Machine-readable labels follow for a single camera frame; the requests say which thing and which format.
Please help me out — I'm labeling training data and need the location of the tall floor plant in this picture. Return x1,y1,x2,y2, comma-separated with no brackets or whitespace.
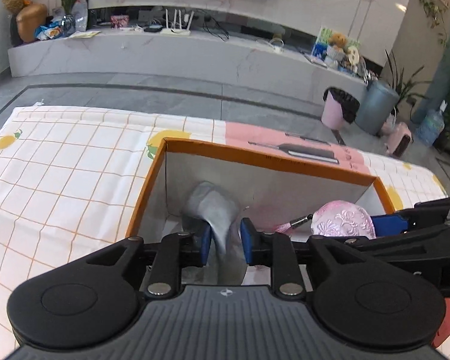
385,49,432,108

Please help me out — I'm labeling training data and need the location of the pink trash bin black liner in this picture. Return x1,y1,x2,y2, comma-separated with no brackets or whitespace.
321,87,360,131

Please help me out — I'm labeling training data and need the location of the pink patterned fabric pouch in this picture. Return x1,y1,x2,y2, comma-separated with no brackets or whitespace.
310,200,376,239

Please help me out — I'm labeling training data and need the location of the lemon print checkered tablecloth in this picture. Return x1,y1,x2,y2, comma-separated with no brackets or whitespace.
0,106,446,359

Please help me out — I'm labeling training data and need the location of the green potted plant on shelf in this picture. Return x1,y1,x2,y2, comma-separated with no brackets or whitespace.
44,0,91,37

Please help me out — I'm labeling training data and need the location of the grey silver cloth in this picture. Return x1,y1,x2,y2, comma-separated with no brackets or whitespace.
182,181,247,285

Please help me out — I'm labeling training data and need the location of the blue water jug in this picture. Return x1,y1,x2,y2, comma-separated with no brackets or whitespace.
415,100,447,147

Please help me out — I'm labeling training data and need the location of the grey metal trash can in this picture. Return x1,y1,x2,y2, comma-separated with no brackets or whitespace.
355,80,399,136

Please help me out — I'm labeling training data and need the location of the pink feather tassel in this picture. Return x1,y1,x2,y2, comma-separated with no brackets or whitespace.
274,214,313,233

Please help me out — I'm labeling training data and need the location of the golden brown vase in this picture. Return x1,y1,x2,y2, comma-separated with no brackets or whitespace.
16,3,48,43

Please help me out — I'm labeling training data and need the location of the white wifi router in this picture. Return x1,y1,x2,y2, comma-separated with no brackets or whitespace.
160,9,195,37

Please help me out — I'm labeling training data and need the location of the orange cardboard storage box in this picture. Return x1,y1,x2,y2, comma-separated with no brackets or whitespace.
127,137,394,243

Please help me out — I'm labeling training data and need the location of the teddy bear on shelf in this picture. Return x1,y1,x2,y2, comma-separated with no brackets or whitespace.
328,32,348,50

